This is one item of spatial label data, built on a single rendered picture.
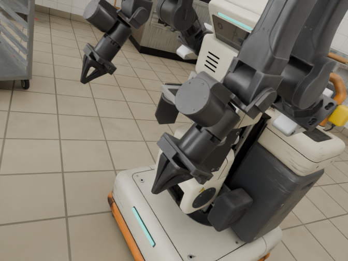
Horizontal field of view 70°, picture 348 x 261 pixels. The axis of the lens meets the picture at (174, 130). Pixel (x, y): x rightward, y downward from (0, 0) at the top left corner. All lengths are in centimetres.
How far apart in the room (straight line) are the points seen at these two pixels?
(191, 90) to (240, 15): 32
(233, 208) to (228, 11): 62
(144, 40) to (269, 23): 348
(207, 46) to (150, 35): 309
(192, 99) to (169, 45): 366
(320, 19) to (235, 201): 64
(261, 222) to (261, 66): 77
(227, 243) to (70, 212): 76
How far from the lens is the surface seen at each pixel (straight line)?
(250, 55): 41
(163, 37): 393
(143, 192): 115
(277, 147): 95
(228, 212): 94
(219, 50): 75
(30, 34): 207
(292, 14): 40
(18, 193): 147
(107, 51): 74
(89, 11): 71
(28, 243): 130
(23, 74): 219
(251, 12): 64
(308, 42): 50
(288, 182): 96
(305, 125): 63
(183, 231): 109
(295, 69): 52
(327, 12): 50
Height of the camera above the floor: 110
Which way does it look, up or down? 30 degrees down
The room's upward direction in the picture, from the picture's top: 22 degrees clockwise
